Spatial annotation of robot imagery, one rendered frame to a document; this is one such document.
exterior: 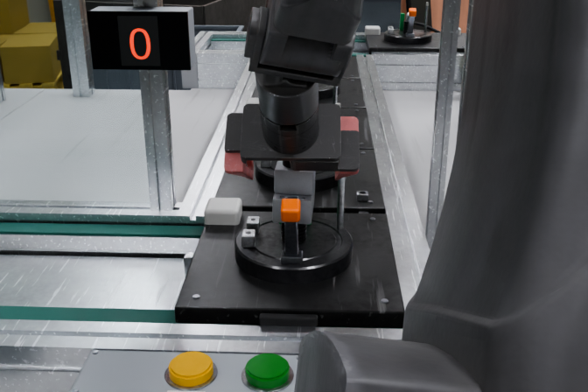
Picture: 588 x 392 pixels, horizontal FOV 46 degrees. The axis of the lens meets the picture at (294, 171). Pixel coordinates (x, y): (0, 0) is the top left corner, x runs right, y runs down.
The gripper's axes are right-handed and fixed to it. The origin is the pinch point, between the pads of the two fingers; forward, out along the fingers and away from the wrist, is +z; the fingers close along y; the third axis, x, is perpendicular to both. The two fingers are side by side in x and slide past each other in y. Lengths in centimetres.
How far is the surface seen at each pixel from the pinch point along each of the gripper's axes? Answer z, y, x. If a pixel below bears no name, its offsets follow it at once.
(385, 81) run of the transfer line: 91, -20, -76
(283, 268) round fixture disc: 1.8, 0.9, 11.0
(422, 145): 62, -25, -39
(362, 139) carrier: 35.5, -10.2, -25.0
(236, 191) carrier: 19.8, 9.2, -7.0
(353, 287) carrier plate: 3.0, -6.8, 12.7
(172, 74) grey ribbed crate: 146, 54, -117
